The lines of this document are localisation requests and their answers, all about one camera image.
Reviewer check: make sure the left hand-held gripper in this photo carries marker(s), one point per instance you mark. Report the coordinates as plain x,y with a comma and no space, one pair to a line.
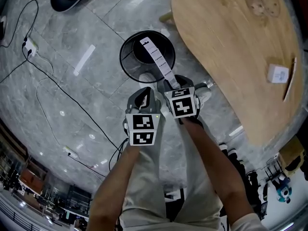
142,129

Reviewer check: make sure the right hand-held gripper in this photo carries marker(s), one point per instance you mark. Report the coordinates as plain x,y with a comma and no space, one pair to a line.
183,105

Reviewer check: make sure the black mesh waste bin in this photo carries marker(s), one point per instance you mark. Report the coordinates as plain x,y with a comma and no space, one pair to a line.
130,64

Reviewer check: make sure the white box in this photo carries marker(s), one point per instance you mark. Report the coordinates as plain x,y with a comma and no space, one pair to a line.
276,73

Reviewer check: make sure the person's left forearm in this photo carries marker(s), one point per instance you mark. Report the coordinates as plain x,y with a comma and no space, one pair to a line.
113,189

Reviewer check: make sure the person's right forearm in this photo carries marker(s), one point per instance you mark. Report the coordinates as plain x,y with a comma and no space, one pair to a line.
216,172

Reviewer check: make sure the wooden coffee table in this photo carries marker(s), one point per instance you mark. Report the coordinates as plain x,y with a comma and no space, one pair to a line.
228,56

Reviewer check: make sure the person's left white shoe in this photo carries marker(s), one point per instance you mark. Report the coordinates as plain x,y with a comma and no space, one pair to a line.
146,77

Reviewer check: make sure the person's white shoe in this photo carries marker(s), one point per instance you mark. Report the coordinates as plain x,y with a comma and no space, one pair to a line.
204,95
146,77

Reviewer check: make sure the person's right white shoe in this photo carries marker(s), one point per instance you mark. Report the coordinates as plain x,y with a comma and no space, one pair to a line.
204,95

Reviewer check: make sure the person's pale trousers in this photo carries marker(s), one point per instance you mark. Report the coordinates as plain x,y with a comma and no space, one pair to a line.
154,177

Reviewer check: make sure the white power strip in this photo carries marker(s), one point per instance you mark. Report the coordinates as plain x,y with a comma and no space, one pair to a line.
31,47
72,153

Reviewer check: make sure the clear glass cup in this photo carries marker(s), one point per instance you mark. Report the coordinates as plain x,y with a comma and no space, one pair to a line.
262,2

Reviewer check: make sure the brown cardboard box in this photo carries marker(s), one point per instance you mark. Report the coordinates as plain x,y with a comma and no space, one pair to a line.
288,150

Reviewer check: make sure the dark shelving unit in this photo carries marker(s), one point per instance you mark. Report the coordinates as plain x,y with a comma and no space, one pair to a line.
31,179

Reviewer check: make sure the blue white toy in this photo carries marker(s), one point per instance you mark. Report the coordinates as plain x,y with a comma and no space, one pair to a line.
284,194

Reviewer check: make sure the person's white shirt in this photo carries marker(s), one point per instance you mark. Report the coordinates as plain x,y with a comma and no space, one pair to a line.
247,222

